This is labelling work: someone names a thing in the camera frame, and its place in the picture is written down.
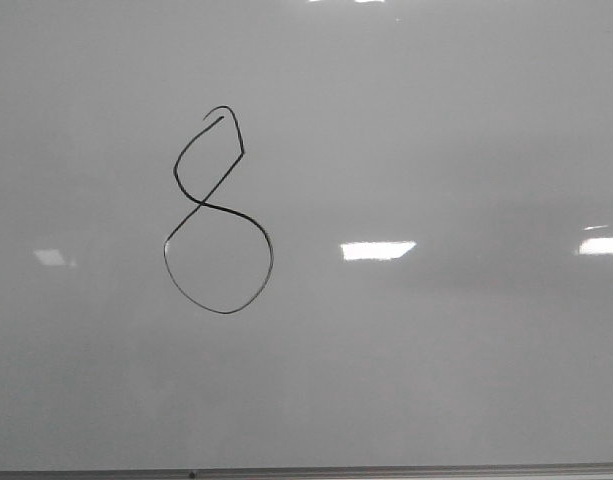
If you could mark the white whiteboard with aluminium frame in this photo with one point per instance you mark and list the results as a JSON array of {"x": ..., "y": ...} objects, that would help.
[{"x": 306, "y": 239}]

